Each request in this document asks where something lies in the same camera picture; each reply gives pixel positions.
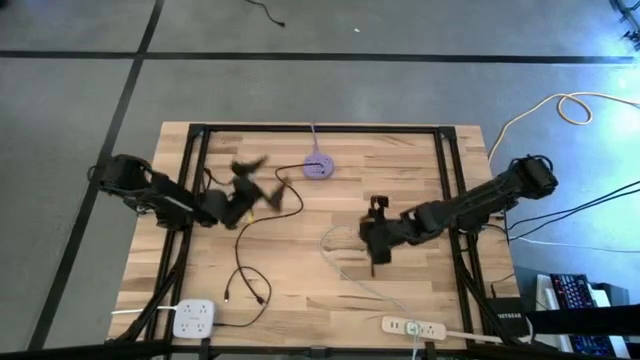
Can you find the purple round power hub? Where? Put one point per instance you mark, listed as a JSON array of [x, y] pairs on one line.
[[318, 167]]

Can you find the white square power strip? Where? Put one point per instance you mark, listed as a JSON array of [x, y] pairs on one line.
[[194, 318]]

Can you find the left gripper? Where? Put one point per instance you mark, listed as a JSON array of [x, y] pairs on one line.
[[244, 195]]

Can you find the backlit keyboard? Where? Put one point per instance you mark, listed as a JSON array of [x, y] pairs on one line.
[[592, 346]]

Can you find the black network switch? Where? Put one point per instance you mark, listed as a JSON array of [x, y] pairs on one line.
[[507, 315]]

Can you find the black stand legs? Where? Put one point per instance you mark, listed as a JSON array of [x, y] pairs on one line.
[[631, 35]]

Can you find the black keyboard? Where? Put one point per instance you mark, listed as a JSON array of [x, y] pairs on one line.
[[572, 291]]

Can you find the black table frame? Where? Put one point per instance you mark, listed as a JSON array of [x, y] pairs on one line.
[[375, 128]]

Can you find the green white charger adapter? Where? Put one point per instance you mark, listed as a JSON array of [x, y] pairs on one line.
[[413, 328]]

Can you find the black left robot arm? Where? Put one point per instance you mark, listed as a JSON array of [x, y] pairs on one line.
[[165, 197]]

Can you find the beige long power strip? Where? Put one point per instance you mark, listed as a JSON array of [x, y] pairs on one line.
[[434, 331]]

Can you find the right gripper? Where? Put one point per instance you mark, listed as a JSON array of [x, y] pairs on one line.
[[382, 232]]

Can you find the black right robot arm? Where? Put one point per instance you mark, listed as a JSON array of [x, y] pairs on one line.
[[475, 205]]

